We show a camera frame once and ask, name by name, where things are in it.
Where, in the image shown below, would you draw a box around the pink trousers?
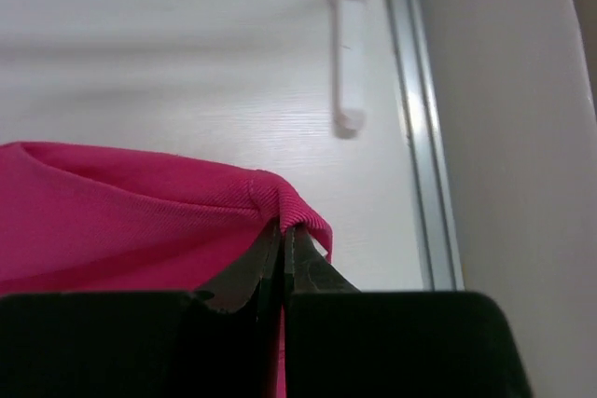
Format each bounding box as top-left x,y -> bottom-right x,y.
0,140 -> 335,398

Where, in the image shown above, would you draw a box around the white clothes rack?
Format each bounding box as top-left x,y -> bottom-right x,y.
326,0 -> 368,139

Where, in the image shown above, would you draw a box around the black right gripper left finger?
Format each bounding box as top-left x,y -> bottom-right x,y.
1,224 -> 284,397

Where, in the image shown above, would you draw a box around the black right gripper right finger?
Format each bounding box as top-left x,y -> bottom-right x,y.
285,227 -> 532,397

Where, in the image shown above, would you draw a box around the aluminium side rail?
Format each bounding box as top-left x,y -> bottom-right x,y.
385,0 -> 464,291

